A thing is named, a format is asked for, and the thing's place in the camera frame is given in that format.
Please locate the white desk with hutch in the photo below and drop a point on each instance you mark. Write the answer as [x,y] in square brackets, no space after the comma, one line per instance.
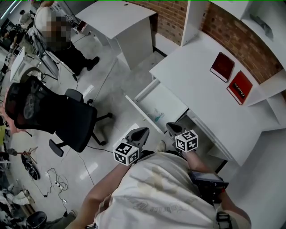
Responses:
[196,78]

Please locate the white power strip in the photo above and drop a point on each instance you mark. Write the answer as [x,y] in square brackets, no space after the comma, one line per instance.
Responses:
[58,184]

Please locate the black round bin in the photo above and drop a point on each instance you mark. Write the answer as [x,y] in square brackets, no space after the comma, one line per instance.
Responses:
[36,221]

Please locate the person's left forearm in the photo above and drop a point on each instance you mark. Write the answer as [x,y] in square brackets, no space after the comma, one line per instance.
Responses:
[105,183]

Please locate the bright red book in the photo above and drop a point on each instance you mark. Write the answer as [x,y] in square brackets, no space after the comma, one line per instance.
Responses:
[240,87]

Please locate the dark red book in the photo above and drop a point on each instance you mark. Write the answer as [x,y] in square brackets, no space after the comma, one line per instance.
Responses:
[222,66]

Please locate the person's white shoe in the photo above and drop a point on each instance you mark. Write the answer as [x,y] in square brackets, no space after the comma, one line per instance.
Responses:
[161,146]

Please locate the red open box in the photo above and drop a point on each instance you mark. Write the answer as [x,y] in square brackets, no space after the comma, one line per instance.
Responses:
[81,26]

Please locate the black screen device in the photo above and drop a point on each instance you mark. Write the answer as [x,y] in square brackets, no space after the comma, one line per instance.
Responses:
[207,183]

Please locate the black office chair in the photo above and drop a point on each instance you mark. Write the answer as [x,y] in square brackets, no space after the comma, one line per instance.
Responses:
[73,125]

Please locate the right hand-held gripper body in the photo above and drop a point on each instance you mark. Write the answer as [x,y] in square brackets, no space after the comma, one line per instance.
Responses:
[187,141]

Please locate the person's right forearm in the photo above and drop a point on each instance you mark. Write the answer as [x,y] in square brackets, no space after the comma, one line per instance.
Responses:
[196,161]

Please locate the person's white shirt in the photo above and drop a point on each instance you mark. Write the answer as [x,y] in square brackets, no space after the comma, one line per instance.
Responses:
[161,196]

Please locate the small white desk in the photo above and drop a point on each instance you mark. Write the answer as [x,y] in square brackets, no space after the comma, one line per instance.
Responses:
[120,20]

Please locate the clear plastic item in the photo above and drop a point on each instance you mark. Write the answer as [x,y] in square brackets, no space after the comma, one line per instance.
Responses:
[157,116]

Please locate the black round stand base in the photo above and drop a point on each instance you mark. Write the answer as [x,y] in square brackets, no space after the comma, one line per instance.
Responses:
[31,167]

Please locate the white drawer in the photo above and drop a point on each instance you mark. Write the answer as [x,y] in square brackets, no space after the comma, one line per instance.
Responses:
[212,138]
[165,98]

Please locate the low white table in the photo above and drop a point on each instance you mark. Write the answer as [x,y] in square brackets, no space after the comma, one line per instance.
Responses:
[18,64]

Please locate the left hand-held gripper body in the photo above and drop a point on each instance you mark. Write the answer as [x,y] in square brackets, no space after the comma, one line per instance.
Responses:
[126,154]

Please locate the grey crumpled bag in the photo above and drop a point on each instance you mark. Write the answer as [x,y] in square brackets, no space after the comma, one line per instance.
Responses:
[262,26]

